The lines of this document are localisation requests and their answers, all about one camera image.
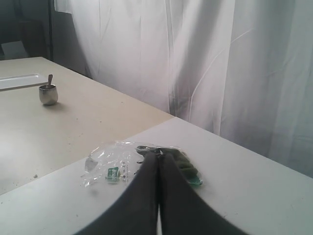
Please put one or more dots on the white rectangular tray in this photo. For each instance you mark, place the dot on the white rectangular tray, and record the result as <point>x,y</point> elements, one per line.
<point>22,81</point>

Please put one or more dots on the small steel cup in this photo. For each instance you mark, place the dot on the small steel cup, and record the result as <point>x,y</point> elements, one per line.
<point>48,94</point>

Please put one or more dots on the dark cucumbers in bag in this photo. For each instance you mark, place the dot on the dark cucumbers in bag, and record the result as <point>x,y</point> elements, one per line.
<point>181,160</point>

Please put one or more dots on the clear plastic snack bag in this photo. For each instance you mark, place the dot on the clear plastic snack bag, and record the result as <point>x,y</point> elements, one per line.
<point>115,162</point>

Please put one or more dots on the spoon in cup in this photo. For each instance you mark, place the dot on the spoon in cup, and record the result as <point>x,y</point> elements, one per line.
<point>50,77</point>

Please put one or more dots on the white backdrop curtain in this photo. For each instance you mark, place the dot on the white backdrop curtain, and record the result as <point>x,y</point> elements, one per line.
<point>241,69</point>

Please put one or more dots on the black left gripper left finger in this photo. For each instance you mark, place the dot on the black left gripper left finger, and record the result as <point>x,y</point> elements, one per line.
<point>135,212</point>

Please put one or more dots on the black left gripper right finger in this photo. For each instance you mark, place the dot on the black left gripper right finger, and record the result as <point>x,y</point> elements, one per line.
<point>182,211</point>

